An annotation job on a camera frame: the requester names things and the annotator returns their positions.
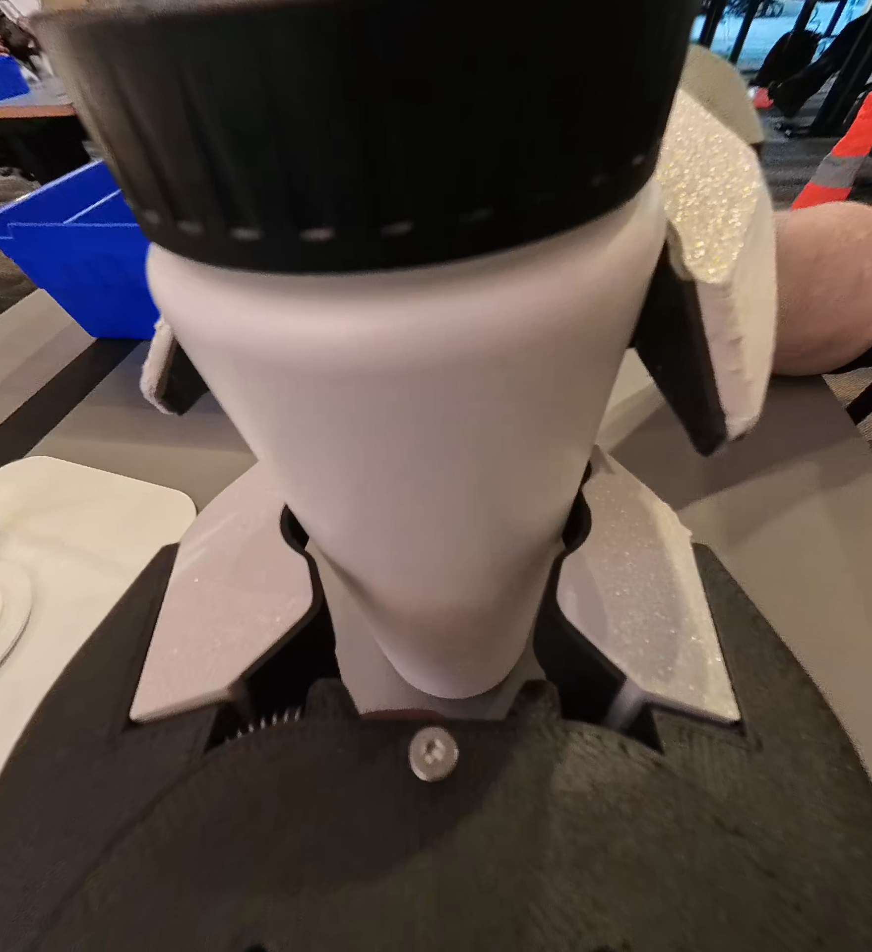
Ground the white bottle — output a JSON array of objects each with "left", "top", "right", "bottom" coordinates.
[{"left": 146, "top": 179, "right": 669, "bottom": 700}]

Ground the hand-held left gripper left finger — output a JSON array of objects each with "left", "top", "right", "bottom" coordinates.
[{"left": 131, "top": 462, "right": 330, "bottom": 725}]

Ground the black bottle lid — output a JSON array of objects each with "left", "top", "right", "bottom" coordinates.
[{"left": 32, "top": 0, "right": 700, "bottom": 278}]

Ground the wooden top desk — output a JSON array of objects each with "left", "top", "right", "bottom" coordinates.
[{"left": 0, "top": 97, "right": 87, "bottom": 187}]

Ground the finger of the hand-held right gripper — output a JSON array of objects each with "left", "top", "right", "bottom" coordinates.
[
  {"left": 139, "top": 325, "right": 214, "bottom": 417},
  {"left": 627, "top": 45, "right": 779, "bottom": 458}
]

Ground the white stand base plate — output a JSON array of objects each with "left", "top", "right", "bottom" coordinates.
[{"left": 0, "top": 456, "right": 199, "bottom": 834}]

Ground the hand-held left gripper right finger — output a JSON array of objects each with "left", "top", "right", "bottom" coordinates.
[{"left": 533, "top": 451, "right": 742, "bottom": 730}]

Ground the orange traffic cone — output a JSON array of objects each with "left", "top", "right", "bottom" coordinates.
[{"left": 791, "top": 90, "right": 872, "bottom": 211}]

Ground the person's right forearm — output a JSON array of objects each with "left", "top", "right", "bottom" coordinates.
[{"left": 771, "top": 201, "right": 872, "bottom": 377}]

